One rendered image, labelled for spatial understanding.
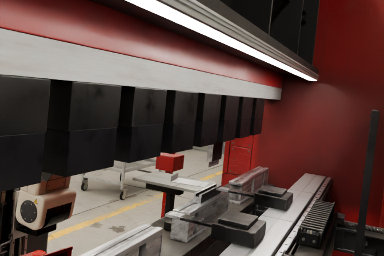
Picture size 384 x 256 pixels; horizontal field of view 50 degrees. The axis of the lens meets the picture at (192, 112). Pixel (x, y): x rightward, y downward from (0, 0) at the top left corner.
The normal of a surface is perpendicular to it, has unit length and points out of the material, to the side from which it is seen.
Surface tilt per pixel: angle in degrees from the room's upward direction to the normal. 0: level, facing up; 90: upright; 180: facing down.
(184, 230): 90
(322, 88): 90
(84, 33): 90
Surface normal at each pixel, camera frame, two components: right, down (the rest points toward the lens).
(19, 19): 0.91, 0.11
